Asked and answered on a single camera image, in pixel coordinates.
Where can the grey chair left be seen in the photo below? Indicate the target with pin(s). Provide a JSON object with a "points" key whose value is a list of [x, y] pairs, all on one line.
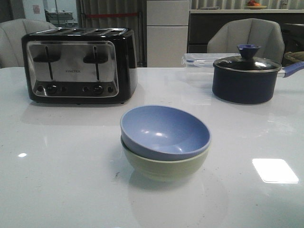
{"points": [[11, 33]]}

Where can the white cabinet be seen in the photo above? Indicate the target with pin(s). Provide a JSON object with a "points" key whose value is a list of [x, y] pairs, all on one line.
{"points": [[167, 32]]}

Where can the clear plastic food container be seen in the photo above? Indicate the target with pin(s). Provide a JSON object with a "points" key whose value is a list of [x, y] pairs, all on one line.
{"points": [[199, 68]]}

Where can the black and chrome toaster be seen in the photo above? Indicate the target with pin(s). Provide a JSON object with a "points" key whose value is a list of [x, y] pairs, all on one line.
{"points": [[80, 66]]}

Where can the grey chair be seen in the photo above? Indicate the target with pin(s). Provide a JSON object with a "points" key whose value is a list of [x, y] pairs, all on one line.
{"points": [[11, 33], [259, 32]]}

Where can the glass pot lid blue knob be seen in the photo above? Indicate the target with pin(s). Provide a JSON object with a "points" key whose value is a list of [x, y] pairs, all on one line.
{"points": [[247, 61]]}

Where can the blue bowl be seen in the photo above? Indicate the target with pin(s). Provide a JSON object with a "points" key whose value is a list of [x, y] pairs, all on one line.
{"points": [[163, 133]]}

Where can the green bowl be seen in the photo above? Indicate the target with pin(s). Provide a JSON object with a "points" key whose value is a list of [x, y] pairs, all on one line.
{"points": [[165, 170]]}

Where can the dark counter with white top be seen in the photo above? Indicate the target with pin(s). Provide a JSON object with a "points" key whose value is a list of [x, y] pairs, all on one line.
{"points": [[204, 24]]}

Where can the fruit bowl on counter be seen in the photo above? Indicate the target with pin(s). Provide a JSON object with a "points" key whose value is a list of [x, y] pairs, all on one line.
{"points": [[254, 5]]}

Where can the dark blue saucepan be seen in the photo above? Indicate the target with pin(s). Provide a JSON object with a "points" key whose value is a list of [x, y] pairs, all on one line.
{"points": [[246, 87]]}

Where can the grey chair right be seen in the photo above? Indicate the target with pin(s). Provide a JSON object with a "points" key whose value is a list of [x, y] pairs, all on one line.
{"points": [[259, 32]]}

